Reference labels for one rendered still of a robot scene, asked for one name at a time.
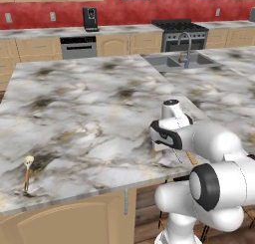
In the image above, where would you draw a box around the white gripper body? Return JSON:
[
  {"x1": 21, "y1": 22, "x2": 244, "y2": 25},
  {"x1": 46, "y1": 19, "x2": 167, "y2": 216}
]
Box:
[{"x1": 149, "y1": 136, "x2": 173, "y2": 153}]

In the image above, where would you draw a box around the grey double sink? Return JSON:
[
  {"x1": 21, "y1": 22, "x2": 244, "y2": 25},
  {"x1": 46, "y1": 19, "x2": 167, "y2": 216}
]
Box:
[{"x1": 141, "y1": 51, "x2": 223, "y2": 74}]

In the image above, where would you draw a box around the silver curved tap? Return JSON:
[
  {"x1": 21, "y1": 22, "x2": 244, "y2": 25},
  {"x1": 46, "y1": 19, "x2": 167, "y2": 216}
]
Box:
[{"x1": 176, "y1": 31, "x2": 194, "y2": 70}]

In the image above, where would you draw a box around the beige base cupboard run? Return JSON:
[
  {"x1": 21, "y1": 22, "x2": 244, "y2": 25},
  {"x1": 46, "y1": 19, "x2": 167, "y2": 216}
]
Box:
[
  {"x1": 205, "y1": 27, "x2": 255, "y2": 50},
  {"x1": 0, "y1": 31, "x2": 164, "y2": 92}
]

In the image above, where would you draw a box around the black and steel stove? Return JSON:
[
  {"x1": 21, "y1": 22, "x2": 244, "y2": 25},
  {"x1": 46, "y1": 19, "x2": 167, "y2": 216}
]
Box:
[{"x1": 150, "y1": 18, "x2": 210, "y2": 54}]

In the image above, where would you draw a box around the beige island cupboard door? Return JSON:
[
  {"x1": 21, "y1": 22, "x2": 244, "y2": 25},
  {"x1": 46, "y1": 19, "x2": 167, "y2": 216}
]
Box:
[{"x1": 0, "y1": 187, "x2": 137, "y2": 244}]

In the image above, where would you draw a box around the steel dishwasher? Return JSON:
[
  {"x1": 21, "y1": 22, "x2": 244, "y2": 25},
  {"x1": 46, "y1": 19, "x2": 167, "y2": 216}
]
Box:
[{"x1": 59, "y1": 35, "x2": 99, "y2": 60}]

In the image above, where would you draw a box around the wooden spoon with pale head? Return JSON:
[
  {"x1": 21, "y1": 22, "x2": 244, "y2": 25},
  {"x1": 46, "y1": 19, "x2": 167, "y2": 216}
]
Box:
[{"x1": 21, "y1": 155, "x2": 35, "y2": 193}]

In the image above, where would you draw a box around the black coffee machine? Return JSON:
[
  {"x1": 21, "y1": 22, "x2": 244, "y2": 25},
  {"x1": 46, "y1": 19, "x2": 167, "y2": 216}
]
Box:
[{"x1": 82, "y1": 6, "x2": 101, "y2": 33}]

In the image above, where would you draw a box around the silver cupboard handle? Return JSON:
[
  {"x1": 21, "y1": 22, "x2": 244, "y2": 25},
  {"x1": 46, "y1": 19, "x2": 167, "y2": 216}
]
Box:
[{"x1": 124, "y1": 187, "x2": 129, "y2": 216}]

